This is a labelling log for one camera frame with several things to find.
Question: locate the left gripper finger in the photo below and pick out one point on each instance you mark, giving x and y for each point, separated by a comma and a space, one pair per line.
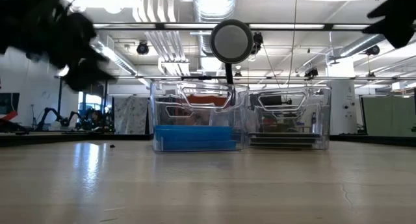
84, 74
76, 35

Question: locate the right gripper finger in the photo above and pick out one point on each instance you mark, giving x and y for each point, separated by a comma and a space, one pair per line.
385, 11
398, 30

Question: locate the black background robot arm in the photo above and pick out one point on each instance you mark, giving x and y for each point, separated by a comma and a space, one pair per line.
58, 118

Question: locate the black ceiling spotlight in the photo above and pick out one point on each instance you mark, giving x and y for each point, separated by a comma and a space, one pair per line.
142, 48
258, 42
372, 50

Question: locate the person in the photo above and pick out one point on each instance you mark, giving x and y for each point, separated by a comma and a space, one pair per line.
96, 115

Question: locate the grey-green partition panel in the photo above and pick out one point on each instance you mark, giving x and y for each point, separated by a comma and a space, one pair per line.
388, 113

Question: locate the white round pillar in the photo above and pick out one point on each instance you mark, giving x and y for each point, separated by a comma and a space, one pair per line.
343, 104

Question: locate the black overhead light bar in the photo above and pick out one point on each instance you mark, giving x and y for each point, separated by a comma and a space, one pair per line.
292, 26

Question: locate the clear plastic bin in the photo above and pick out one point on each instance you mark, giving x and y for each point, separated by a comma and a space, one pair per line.
292, 120
198, 117

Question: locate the orange partition panel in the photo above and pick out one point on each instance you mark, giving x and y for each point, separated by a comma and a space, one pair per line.
208, 100

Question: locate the black desk lamp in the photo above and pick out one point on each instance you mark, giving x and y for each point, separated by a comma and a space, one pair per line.
231, 40

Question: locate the dark wall monitor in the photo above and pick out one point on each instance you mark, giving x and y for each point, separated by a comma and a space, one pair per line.
9, 103

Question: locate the silver ventilation duct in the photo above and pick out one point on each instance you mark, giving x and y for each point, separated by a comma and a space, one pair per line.
214, 4

